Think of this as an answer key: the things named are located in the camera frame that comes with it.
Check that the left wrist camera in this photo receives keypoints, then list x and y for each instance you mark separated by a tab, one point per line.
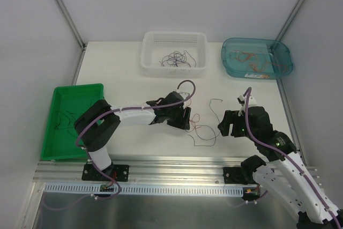
185	95

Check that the aluminium frame post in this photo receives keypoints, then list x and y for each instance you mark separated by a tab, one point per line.
70	23
290	19

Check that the teal transparent container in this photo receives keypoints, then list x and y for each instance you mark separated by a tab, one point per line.
256	58

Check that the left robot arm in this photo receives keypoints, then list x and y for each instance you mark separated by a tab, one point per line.
96	126

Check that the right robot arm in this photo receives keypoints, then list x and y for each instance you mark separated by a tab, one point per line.
282	174

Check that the aluminium mounting rail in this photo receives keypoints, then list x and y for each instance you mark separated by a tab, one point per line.
186	171

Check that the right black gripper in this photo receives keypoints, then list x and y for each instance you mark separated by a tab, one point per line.
234	126

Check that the right aluminium frame post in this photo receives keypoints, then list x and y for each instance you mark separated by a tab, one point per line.
290	19

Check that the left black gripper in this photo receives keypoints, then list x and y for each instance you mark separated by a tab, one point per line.
181	118

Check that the white slotted cable duct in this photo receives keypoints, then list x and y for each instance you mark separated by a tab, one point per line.
141	189

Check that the left aluminium frame post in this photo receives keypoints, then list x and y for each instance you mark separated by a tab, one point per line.
70	23

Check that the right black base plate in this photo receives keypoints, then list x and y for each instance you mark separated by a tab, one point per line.
237	175

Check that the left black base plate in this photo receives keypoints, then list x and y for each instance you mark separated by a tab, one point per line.
119	173

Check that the white perforated basket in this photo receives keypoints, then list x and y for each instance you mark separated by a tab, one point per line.
174	54

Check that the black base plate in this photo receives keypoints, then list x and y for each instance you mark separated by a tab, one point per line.
237	175
119	173

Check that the green plastic tray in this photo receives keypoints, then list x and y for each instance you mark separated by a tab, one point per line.
67	105

